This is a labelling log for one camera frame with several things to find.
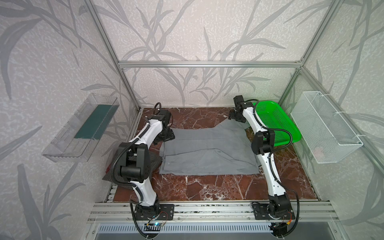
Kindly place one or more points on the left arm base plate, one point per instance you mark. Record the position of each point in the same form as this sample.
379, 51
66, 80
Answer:
162, 212

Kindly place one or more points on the grey long sleeve shirt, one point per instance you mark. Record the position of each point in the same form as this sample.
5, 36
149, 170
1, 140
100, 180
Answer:
222, 150

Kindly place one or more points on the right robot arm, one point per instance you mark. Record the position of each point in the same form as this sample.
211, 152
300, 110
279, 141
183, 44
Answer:
263, 146

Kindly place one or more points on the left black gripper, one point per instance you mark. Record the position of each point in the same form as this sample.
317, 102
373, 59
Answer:
167, 134

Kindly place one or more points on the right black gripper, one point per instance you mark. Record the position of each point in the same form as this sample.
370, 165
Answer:
234, 115

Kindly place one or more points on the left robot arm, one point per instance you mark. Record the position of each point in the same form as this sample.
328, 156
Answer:
132, 165

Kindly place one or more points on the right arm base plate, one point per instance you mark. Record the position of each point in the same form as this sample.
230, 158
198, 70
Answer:
262, 212

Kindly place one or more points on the white wire mesh basket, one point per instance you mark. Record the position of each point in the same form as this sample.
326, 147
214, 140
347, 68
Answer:
329, 137

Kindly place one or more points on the clear plastic wall tray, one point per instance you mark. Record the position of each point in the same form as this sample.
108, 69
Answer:
79, 137

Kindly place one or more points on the green plastic basket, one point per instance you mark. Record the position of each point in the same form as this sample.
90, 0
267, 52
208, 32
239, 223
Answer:
272, 116

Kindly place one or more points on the dark striped folded shirt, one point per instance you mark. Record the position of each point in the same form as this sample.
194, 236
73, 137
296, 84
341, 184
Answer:
156, 160

